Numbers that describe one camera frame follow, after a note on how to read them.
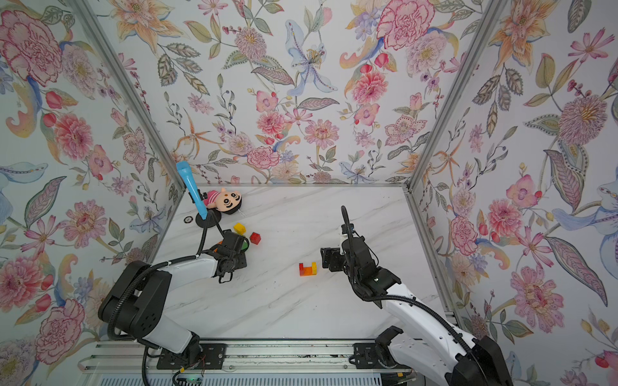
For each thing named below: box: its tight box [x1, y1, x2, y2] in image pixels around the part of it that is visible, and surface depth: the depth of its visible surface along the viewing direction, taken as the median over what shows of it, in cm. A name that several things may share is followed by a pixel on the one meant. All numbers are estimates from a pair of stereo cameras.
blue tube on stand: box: [176, 160, 209, 221], surface depth 94 cm
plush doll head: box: [203, 187, 243, 215], surface depth 108 cm
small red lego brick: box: [298, 262, 314, 277], surface depth 92 cm
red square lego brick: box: [249, 231, 262, 246], surface depth 102 cm
